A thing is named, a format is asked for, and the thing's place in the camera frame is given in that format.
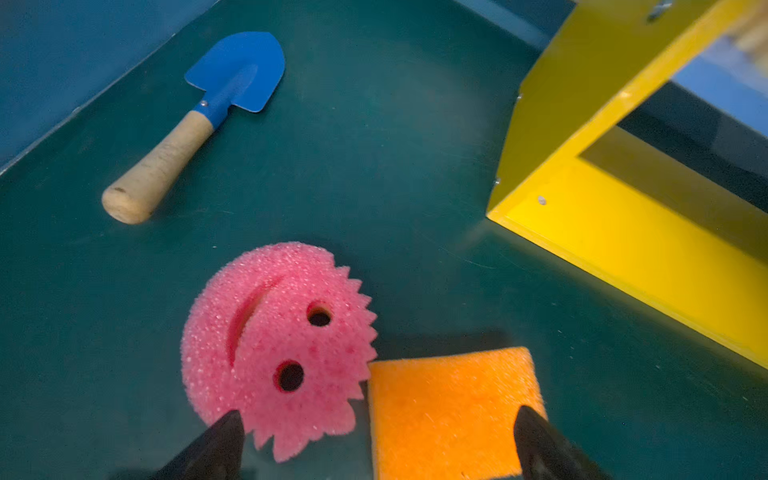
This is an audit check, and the yellow shelf with coloured boards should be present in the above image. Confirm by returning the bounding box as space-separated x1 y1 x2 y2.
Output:
487 1 767 365

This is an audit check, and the orange sponge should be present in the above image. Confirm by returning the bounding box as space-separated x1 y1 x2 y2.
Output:
368 347 546 479

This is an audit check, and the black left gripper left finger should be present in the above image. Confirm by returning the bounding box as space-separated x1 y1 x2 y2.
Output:
152 410 245 480

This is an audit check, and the pink smiley sponge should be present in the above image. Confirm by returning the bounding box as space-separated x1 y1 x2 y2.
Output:
181 242 377 463

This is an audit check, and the blue toy shovel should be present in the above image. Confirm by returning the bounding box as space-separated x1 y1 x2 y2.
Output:
101 31 285 225

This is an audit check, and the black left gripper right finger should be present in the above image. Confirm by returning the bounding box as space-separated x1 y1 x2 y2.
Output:
514 405 610 480

